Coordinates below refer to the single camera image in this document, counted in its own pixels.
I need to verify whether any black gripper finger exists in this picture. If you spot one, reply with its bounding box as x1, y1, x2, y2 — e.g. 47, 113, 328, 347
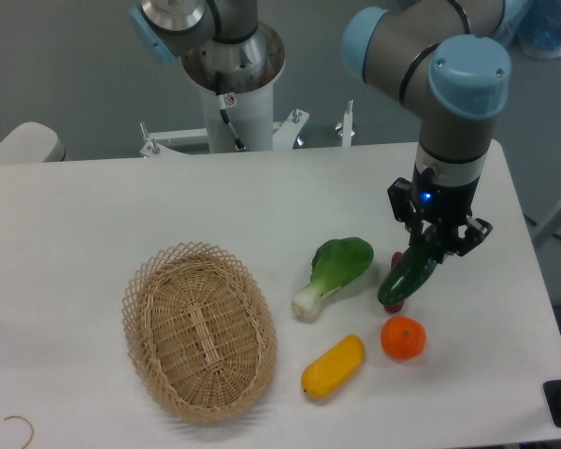
441, 218, 493, 260
387, 178, 424, 246

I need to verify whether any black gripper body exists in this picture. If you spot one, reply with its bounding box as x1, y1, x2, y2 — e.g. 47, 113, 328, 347
410, 158, 485, 241

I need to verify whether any green toy cucumber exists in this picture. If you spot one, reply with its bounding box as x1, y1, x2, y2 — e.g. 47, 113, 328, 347
377, 225, 444, 306

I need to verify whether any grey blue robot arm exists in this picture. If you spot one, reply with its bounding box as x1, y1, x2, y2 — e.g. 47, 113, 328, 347
129, 1, 515, 260

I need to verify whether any green toy bok choy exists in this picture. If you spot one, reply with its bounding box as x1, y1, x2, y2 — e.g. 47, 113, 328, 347
291, 237, 374, 322

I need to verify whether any purple red toy vegetable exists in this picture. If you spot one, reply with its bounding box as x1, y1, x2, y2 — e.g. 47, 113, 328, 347
384, 252, 405, 314

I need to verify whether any orange toy tangerine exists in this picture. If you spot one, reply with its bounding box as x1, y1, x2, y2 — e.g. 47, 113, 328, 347
380, 316, 426, 360

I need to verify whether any yellow toy mango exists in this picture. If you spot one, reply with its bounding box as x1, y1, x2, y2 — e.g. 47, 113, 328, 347
301, 334, 366, 400

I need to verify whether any blue plastic bag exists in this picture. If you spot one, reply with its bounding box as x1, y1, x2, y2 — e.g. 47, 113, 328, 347
491, 1, 561, 60

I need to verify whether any oval wicker basket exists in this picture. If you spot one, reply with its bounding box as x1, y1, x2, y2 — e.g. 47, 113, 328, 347
122, 242, 277, 424

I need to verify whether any thin brown rubber band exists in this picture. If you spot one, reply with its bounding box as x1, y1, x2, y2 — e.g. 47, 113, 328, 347
4, 415, 36, 448

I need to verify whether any white metal frame right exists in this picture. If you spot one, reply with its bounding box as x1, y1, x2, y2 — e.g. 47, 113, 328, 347
530, 196, 561, 249

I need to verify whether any black cable on pedestal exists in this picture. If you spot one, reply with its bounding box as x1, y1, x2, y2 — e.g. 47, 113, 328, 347
213, 70, 248, 152

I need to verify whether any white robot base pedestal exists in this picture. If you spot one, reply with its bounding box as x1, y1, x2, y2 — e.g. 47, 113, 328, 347
140, 22, 309, 157

